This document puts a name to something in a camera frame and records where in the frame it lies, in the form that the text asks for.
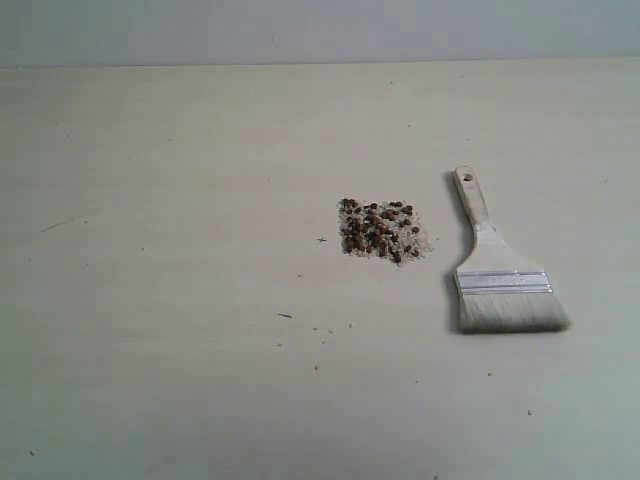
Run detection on white paint brush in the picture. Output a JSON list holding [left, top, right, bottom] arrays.
[[454, 166, 570, 334]]

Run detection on scattered rice and brown pellets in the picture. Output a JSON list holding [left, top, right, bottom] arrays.
[[337, 198, 432, 266]]

